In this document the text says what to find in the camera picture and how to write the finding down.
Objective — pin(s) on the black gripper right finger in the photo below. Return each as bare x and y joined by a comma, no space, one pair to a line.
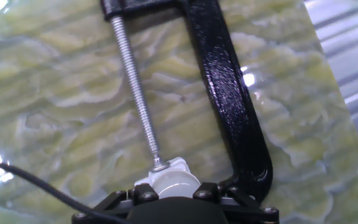
210,193

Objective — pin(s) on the black C-clamp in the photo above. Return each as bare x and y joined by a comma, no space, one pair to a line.
225,93

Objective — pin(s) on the white lamp socket adapter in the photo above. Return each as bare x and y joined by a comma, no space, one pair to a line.
179,164

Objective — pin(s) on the green marble pattern mat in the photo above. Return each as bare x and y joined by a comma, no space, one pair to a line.
42,93

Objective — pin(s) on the white light bulb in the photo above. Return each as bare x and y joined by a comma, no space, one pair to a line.
174,185

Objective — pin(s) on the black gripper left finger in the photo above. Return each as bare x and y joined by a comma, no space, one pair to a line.
138,194

